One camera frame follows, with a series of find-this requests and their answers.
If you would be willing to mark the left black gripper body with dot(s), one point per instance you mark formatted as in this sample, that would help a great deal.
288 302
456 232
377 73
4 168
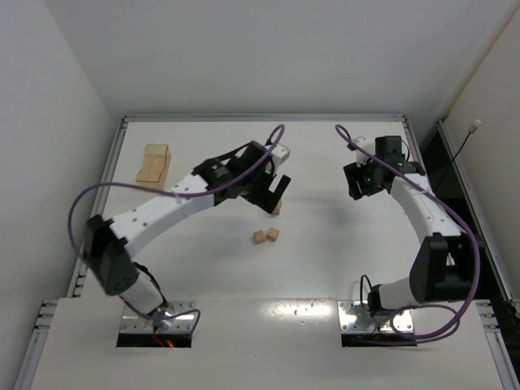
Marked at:
262 192

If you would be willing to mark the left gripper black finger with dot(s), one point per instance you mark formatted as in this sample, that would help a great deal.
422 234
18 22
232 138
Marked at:
266 204
275 196

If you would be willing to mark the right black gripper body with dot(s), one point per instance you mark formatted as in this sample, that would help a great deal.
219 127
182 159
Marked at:
355 179

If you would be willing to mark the wooden block tray box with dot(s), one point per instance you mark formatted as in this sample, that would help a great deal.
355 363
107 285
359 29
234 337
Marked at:
155 166

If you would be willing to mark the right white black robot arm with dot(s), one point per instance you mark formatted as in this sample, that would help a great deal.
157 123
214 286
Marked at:
446 267

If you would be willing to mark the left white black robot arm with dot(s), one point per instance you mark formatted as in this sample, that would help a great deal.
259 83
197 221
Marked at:
110 245

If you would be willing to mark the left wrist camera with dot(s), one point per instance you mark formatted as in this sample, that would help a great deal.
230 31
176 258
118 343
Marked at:
280 154

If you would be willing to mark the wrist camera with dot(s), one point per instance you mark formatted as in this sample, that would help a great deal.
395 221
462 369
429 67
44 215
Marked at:
364 146
280 154

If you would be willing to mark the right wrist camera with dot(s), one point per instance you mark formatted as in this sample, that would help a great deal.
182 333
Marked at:
364 146

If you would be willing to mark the aluminium table frame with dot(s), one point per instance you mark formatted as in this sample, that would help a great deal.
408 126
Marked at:
269 317

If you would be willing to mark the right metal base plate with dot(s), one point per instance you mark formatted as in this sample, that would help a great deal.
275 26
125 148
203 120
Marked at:
355 320

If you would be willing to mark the metal base plate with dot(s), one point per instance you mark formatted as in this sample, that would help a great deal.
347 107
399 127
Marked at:
177 318
355 320

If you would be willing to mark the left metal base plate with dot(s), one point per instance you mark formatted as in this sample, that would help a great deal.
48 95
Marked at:
177 318

